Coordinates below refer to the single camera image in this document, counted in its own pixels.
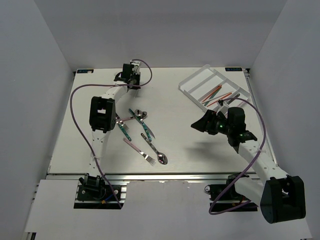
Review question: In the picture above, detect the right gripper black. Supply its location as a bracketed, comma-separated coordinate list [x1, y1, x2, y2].
[190, 109, 232, 136]

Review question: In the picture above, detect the teal chopstick short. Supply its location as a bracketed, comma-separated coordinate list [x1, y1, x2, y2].
[206, 88, 221, 101]

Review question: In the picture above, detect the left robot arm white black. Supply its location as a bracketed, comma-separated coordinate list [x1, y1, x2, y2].
[88, 59, 142, 175]

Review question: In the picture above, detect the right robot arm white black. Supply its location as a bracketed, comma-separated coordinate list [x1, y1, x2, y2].
[191, 107, 306, 224]

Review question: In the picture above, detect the white cutlery tray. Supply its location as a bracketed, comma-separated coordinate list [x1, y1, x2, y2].
[178, 64, 251, 112]

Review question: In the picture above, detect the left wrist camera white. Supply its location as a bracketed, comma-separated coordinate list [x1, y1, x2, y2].
[130, 59, 142, 75]

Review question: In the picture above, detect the teal handled spoon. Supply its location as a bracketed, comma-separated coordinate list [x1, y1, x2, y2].
[128, 108, 152, 142]

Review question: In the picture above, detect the black handled knife in tray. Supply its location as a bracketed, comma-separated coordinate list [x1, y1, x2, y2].
[227, 93, 241, 105]

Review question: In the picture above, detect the pink handled spoon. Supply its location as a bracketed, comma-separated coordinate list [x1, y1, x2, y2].
[121, 109, 148, 122]

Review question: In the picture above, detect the black handled fork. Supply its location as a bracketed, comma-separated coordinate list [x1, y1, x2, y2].
[116, 114, 125, 126]

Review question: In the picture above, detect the teal handled fork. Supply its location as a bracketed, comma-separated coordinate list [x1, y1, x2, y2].
[116, 121, 132, 142]

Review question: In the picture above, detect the black handled spoon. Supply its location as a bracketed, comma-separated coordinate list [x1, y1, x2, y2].
[140, 133, 168, 165]

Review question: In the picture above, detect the teal handled knife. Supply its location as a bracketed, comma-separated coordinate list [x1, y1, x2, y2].
[139, 119, 155, 138]

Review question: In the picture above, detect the pink handled fork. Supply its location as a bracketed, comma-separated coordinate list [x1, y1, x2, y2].
[123, 138, 156, 166]

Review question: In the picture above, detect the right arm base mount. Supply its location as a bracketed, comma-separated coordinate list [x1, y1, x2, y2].
[204, 173, 258, 214]

